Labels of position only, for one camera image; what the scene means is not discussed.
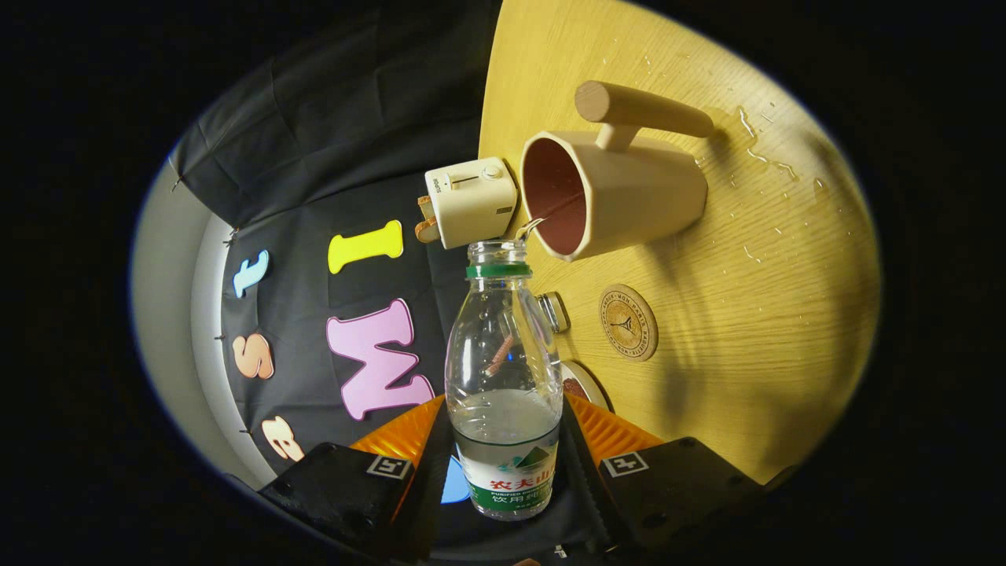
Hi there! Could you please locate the cream toaster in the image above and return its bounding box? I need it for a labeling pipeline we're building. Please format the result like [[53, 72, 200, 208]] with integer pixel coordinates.
[[424, 156, 520, 250]]

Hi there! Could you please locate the black backdrop cloth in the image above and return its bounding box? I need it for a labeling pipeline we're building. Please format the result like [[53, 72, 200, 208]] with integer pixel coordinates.
[[169, 0, 504, 488]]

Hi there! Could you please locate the wooden table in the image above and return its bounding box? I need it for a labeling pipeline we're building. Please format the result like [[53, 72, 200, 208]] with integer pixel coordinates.
[[478, 0, 881, 484]]

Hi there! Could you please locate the small glass jar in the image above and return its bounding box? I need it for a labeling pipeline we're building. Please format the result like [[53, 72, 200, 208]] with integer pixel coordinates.
[[537, 291, 572, 335]]

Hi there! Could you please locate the beige cup with wooden handle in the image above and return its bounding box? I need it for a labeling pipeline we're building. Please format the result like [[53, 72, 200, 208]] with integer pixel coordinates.
[[521, 80, 716, 263]]

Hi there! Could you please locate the clear plastic juice bottle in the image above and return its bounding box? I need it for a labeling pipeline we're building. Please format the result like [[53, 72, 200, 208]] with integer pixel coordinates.
[[444, 239, 565, 522]]

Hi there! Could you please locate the beige round plate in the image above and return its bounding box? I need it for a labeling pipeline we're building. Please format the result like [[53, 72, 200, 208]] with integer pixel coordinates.
[[560, 360, 610, 411]]

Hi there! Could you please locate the round wooden coaster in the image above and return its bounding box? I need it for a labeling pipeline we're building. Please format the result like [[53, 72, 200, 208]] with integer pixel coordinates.
[[599, 284, 659, 362]]

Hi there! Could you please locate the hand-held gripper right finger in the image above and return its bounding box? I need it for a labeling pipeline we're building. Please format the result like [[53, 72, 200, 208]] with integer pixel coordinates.
[[560, 391, 767, 555]]

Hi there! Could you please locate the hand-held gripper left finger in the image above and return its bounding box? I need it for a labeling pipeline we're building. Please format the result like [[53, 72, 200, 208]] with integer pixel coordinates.
[[259, 393, 457, 563]]

